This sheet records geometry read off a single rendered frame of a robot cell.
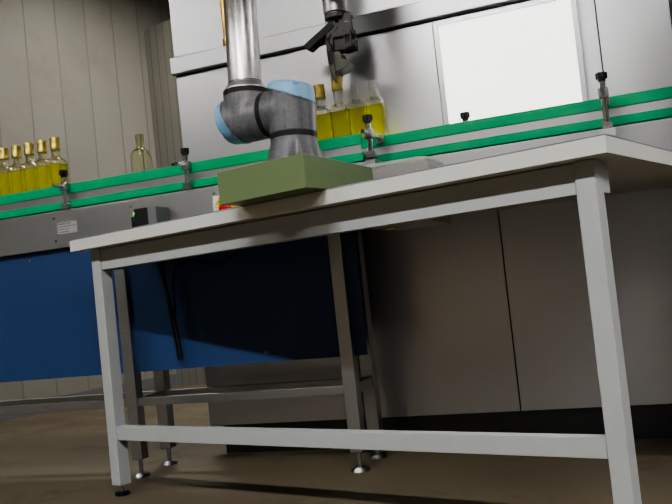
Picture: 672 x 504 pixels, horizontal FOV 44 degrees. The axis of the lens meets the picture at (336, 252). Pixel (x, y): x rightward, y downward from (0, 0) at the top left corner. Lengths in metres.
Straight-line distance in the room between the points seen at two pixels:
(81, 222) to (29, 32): 2.80
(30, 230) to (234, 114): 1.08
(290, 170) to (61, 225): 1.21
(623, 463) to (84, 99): 4.52
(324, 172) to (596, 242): 0.62
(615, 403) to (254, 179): 0.90
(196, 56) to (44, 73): 2.56
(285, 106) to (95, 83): 3.72
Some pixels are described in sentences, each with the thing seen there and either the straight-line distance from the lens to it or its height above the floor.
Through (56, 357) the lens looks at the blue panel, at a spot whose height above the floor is 0.40.
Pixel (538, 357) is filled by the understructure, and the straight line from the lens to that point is 2.58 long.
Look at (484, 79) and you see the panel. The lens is 2.62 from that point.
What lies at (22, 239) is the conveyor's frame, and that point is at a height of 0.80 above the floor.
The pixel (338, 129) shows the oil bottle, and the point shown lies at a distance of 2.55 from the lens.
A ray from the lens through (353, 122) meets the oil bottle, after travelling 2.54.
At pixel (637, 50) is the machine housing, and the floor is 1.12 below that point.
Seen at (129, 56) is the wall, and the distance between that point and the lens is 5.92.
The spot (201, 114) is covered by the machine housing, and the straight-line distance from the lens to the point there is 2.97.
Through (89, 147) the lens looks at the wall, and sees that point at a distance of 5.52.
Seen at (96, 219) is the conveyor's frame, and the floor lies 0.83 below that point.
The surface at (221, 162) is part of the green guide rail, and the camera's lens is 2.58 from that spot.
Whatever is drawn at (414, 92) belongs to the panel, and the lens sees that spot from 2.65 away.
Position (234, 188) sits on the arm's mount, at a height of 0.78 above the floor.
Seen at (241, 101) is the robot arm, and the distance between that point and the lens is 2.11.
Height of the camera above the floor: 0.52
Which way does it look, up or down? 3 degrees up
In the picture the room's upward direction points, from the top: 6 degrees counter-clockwise
